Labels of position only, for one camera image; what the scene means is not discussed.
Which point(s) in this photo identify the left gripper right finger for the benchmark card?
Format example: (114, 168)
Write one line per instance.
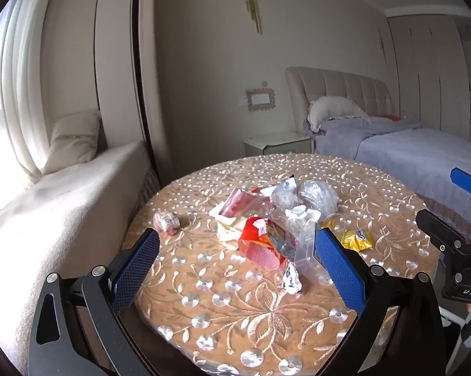
(416, 345)

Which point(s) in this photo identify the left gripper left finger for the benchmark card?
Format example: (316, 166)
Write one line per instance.
(58, 343)

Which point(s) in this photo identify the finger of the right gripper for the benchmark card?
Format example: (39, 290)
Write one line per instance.
(461, 179)
(440, 233)

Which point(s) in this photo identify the bed with lavender bedspread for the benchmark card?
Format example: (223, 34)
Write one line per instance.
(419, 157)

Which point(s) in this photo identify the yellow snack wrapper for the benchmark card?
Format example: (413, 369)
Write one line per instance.
(356, 240)

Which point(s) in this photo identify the embroidered lace tablecloth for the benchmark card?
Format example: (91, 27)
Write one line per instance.
(218, 310)

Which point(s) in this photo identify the beige built-in wardrobe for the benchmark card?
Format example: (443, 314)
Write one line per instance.
(433, 59)

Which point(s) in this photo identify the small pink crumpled wrapper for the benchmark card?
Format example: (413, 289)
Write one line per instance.
(166, 222)

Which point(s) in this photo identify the small white black wrapper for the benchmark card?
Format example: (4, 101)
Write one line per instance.
(290, 279)

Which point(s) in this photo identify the clear crumpled plastic bag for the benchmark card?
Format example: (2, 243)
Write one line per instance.
(307, 200)

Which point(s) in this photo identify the clear plastic box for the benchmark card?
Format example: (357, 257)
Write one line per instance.
(305, 259)

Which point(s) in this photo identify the white ruffled bed pillow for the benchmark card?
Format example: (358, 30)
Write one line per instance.
(332, 107)

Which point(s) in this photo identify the white crumpled tissue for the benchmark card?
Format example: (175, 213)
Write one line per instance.
(229, 230)

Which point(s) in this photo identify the red orange snack bag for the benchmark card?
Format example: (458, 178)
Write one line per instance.
(266, 243)

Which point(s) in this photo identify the beige throw pillow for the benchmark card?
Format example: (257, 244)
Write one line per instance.
(74, 140)

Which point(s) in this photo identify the white bedside table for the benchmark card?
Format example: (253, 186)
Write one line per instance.
(278, 143)

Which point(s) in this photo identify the beige upholstered headboard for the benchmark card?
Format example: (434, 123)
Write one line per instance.
(306, 85)

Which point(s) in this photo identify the pink snack package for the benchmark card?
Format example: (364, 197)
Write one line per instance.
(240, 204)

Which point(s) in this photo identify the white sheer curtain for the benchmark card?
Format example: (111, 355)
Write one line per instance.
(24, 142)

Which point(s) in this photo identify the framed wall switch plate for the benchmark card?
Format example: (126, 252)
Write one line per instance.
(258, 99)

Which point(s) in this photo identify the gold wall ornament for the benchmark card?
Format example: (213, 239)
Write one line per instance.
(252, 9)

